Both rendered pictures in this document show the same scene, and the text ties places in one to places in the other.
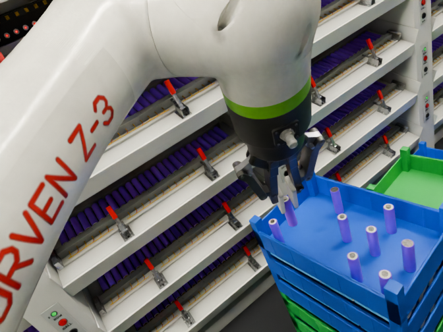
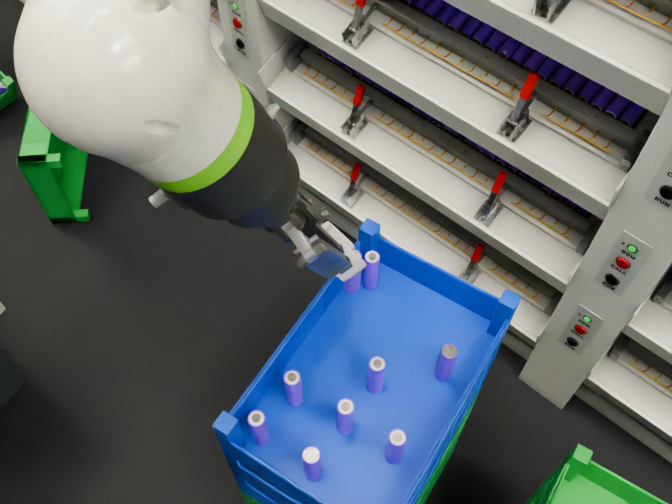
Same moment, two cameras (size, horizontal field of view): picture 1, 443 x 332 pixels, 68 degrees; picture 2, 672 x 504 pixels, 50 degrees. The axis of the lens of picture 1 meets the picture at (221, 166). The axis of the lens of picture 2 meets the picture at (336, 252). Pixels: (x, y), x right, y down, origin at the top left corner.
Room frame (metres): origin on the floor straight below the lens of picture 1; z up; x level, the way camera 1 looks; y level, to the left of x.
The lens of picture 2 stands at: (0.25, -0.42, 1.26)
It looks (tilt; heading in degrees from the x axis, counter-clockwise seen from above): 58 degrees down; 61
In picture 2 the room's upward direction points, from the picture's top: straight up
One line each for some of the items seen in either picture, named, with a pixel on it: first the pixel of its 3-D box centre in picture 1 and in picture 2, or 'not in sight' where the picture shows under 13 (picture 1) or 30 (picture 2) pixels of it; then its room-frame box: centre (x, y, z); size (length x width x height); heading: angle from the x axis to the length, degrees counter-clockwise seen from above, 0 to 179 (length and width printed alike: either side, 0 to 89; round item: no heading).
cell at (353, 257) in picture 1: (354, 267); (293, 388); (0.35, -0.14, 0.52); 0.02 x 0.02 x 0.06
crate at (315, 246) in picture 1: (343, 228); (373, 372); (0.44, -0.16, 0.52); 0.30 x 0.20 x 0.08; 28
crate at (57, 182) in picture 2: not in sight; (65, 137); (0.25, 0.75, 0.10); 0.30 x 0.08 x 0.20; 65
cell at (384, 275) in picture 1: (386, 286); (258, 428); (0.30, -0.16, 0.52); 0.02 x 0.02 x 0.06
